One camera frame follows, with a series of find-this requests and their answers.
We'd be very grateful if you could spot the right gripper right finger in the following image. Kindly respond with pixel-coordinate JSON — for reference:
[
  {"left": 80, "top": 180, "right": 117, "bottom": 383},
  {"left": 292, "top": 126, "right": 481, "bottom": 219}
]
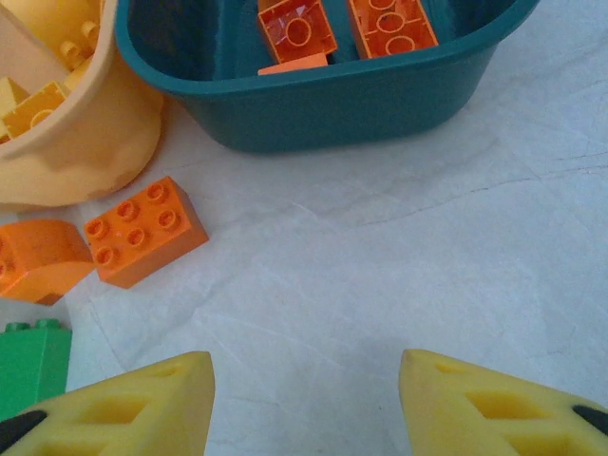
[{"left": 397, "top": 349, "right": 608, "bottom": 456}]

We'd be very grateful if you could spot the orange sloped lego piece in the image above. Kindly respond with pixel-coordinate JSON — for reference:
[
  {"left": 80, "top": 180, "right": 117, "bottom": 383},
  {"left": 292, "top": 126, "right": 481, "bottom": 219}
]
[{"left": 256, "top": 52, "right": 330, "bottom": 77}]

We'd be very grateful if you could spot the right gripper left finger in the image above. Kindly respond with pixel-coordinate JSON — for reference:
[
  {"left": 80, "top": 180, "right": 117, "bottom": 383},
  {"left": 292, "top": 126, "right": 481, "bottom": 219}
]
[{"left": 0, "top": 350, "right": 215, "bottom": 456}]

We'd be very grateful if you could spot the teal plastic container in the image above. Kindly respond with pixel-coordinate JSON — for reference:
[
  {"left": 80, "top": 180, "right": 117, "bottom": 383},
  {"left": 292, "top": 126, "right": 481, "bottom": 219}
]
[{"left": 115, "top": 0, "right": 542, "bottom": 154}]

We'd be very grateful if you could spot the long yellow lego brick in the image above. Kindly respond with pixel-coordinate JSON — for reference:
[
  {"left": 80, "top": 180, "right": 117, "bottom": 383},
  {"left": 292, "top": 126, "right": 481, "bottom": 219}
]
[{"left": 2, "top": 80, "right": 72, "bottom": 139}]

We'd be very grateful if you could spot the orange curved lego brick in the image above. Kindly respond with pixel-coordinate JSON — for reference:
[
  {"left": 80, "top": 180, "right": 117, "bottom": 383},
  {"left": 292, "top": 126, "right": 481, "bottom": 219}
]
[{"left": 0, "top": 218, "right": 96, "bottom": 307}]

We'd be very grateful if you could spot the yellow plastic container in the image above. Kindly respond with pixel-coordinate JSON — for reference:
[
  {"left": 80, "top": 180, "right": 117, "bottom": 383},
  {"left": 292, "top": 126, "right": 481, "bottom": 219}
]
[{"left": 0, "top": 0, "right": 165, "bottom": 208}]

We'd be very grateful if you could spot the orange six-stud lego brick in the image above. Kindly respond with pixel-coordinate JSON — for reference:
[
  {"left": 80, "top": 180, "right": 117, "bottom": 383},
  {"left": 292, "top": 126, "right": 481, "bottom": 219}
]
[{"left": 83, "top": 176, "right": 210, "bottom": 289}]

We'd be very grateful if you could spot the green lego brick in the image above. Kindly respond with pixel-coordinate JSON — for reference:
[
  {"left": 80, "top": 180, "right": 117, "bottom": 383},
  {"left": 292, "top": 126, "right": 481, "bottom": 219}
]
[{"left": 0, "top": 320, "right": 74, "bottom": 422}]

